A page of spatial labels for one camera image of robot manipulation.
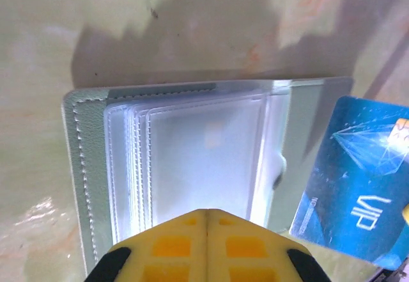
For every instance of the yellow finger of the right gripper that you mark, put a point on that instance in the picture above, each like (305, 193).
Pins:
(393, 274)
(406, 214)

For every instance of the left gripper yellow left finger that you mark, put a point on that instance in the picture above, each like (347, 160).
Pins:
(172, 250)

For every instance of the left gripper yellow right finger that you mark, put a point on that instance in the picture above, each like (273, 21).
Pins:
(246, 250)

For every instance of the blue VIP credit card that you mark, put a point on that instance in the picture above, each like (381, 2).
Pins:
(345, 179)

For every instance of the grey-green card holder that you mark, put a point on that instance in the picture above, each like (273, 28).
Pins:
(92, 167)

